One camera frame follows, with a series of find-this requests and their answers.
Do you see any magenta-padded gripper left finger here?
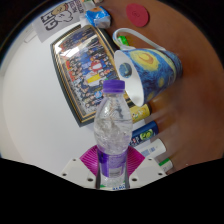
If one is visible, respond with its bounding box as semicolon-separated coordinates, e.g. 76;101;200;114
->
59;145;101;190

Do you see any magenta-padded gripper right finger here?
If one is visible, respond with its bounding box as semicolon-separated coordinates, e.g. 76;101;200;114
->
126;146;168;190

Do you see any clear purple-capped water bottle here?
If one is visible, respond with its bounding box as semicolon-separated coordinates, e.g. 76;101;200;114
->
93;79;134;191

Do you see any white bottle with blue cap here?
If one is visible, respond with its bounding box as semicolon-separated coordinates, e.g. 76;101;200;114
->
136;138;167;158

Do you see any dark blue pump bottle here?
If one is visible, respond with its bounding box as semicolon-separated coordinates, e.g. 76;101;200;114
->
128;120;160;148

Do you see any brown yellow-labelled pump bottle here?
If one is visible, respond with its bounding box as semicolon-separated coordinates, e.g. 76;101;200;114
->
129;103;153;124

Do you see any blue yellow painted mug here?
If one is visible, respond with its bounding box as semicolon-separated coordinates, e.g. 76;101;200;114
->
112;27;184;107

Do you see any dark framed group picture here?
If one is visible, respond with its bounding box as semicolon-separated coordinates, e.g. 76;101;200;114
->
50;24;134;128

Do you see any small green pack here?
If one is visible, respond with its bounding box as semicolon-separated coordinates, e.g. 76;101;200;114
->
116;35;130;47

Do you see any blue tissue pack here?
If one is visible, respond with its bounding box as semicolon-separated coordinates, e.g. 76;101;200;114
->
85;5;112;30

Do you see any flat round red coaster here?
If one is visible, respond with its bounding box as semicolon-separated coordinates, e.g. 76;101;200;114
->
125;3;150;28

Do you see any white paper gift bag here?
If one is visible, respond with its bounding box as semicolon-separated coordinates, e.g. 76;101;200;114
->
32;0;88;43

